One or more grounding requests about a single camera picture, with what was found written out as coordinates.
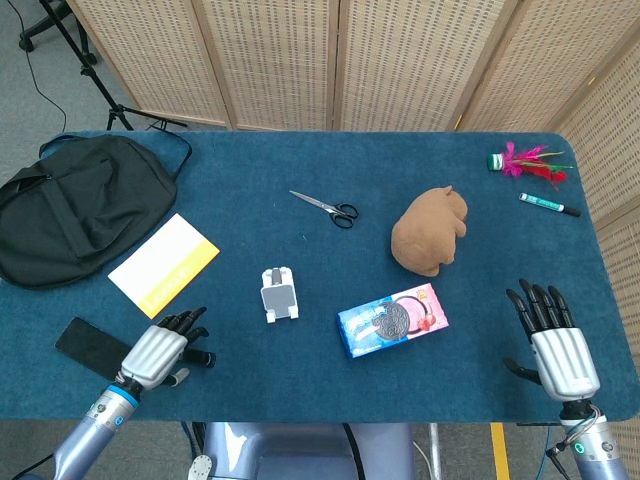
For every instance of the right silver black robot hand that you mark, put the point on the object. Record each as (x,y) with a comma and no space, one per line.
(567,360)

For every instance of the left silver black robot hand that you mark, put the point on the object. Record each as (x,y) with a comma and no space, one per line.
(152,357)

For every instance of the black stapler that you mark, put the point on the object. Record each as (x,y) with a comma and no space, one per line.
(204,359)

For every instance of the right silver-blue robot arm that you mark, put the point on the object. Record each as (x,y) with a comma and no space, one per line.
(592,450)

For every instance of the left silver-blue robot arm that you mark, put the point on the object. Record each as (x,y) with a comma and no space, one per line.
(90,435)

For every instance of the white and yellow booklet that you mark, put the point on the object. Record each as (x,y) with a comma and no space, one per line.
(160,265)

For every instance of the black smartphone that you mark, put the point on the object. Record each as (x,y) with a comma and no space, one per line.
(85,342)

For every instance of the white grey phone stand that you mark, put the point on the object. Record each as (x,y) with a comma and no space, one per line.
(279,297)

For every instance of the blue felt table cover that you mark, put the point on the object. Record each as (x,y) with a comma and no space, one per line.
(300,390)

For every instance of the green white marker pen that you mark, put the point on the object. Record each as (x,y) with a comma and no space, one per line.
(545,203)

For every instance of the grey metal table leg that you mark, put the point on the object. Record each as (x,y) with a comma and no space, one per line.
(435,452)

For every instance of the black backpack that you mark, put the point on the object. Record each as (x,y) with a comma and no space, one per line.
(75,210)

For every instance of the blue-grey robot torso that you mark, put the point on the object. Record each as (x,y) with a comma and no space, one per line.
(300,452)

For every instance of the blue Oreo cookie box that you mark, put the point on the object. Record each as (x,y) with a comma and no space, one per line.
(390,322)

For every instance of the brown plush toy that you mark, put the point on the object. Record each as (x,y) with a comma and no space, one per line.
(430,235)

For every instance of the pink feather shuttlecock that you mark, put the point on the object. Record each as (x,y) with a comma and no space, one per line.
(525,162)

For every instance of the black tripod stand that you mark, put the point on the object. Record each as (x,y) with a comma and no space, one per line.
(102,90)

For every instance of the wicker folding screen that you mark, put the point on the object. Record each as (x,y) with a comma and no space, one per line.
(280,60)

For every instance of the black office chair base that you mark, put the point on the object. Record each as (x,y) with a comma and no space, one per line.
(30,37)

